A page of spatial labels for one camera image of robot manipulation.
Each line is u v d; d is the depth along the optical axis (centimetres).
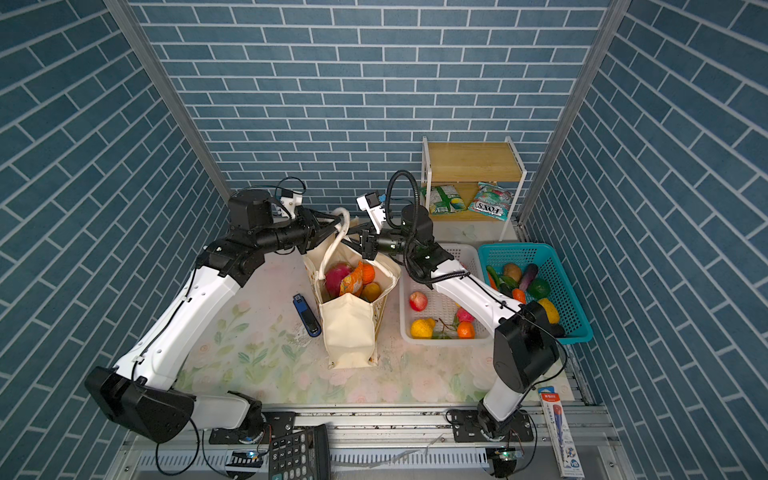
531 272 102
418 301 91
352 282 82
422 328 85
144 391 38
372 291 87
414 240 59
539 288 94
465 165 92
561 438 72
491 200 102
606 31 74
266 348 87
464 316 88
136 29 72
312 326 88
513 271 102
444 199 102
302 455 68
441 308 96
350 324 71
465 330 85
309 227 59
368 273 92
